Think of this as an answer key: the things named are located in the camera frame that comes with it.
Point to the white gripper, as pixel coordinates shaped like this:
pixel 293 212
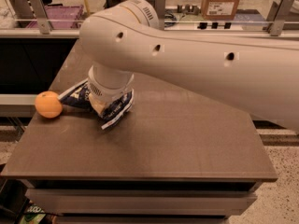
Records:
pixel 105 91

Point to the blue chip bag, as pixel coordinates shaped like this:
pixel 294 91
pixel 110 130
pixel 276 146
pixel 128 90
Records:
pixel 78 96

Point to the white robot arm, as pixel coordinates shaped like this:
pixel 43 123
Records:
pixel 255 73

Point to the orange fruit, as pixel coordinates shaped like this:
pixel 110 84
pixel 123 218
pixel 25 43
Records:
pixel 48 105

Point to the purple plastic crate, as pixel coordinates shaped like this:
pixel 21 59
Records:
pixel 64 17

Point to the grey table drawer unit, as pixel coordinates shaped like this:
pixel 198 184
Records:
pixel 142 203

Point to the green snack package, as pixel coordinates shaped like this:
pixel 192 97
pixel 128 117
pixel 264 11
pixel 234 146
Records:
pixel 33 215

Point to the cardboard box with label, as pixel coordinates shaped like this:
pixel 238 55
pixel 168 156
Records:
pixel 219 9

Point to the metal railing bracket left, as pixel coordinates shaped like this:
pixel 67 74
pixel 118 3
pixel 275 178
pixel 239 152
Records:
pixel 41 16

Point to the metal railing bracket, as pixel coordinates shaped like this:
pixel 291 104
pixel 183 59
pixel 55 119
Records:
pixel 160 10
pixel 41 16
pixel 283 18

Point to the metal railing bracket middle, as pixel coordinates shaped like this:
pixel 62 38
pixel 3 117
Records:
pixel 160 10

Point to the metal railing bracket right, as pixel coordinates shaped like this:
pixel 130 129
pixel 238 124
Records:
pixel 283 18

